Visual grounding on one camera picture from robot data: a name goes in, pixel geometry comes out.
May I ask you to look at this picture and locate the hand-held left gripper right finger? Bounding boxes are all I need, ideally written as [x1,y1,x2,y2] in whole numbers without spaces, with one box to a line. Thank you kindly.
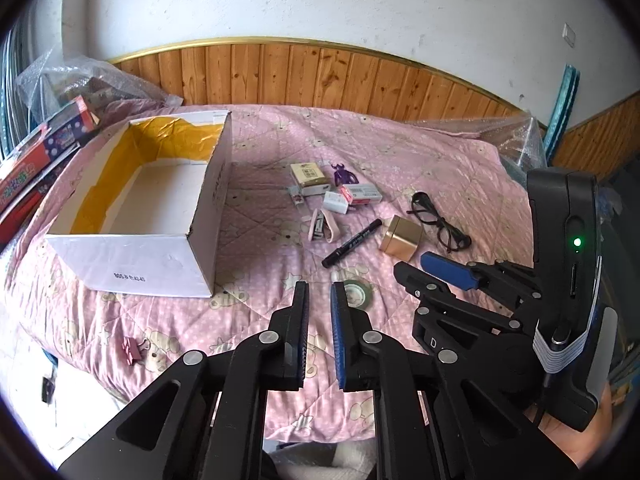
[331,282,582,480]

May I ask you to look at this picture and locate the green tape roll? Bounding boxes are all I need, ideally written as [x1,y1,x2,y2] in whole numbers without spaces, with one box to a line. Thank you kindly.
[330,280,375,308]

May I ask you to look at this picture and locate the pink bear printed blanket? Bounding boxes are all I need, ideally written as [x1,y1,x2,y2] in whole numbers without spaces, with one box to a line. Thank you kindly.
[5,100,551,443]

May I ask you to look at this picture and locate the white charger plug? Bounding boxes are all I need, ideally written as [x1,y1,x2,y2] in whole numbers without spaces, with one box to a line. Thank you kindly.
[323,191,350,215]

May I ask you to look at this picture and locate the pink stapler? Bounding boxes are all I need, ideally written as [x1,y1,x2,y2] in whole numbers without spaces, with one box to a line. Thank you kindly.
[310,208,342,242]

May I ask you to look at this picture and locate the bubble wrap sheet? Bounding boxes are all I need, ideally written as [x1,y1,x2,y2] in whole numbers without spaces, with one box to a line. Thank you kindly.
[415,112,548,171]

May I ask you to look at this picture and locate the black glasses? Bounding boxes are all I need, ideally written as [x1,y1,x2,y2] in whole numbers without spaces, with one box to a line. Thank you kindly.
[410,191,472,252]

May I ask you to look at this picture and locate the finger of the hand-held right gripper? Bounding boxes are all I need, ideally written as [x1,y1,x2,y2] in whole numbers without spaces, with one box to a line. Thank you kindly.
[393,261,526,361]
[420,251,543,311]

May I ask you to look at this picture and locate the black marker pen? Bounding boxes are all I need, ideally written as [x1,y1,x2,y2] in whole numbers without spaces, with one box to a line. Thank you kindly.
[321,218,384,269]

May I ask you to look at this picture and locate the yellow tissue pack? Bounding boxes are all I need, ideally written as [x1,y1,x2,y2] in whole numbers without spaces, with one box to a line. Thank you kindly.
[291,162,331,196]

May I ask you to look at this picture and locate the bubble wrap bundle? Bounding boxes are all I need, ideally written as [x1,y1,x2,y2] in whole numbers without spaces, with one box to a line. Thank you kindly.
[15,47,183,126]

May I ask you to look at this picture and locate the gold metal box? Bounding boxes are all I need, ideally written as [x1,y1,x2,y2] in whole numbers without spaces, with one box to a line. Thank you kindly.
[379,215,426,262]

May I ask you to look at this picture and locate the grey metal strips bundle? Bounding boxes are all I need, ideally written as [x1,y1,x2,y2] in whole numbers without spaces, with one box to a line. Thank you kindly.
[0,10,66,126]

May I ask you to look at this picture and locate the grey staple box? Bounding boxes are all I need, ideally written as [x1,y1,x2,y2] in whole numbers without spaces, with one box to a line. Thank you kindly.
[340,183,382,205]

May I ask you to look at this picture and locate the pink binder clip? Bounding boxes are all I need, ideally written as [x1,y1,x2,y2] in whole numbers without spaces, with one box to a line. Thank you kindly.
[118,338,151,364]

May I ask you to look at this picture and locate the white edged toy box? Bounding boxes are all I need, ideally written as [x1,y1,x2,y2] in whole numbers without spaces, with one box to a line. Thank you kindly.
[0,145,81,246]

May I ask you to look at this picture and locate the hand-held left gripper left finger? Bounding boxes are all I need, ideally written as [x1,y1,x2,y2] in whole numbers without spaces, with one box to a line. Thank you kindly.
[57,281,308,480]

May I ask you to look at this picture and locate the red and blue toy box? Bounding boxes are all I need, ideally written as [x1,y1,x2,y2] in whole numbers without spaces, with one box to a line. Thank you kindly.
[0,96,98,211]

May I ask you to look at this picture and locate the white cardboard box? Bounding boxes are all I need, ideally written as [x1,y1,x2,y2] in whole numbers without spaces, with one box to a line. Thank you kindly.
[46,109,234,299]

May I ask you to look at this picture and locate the purple toy figure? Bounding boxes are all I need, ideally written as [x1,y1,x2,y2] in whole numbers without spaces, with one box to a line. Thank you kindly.
[330,160,358,187]

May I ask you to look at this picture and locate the teal plastic strips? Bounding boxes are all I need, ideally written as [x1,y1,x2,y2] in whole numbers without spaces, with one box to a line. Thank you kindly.
[542,62,581,161]

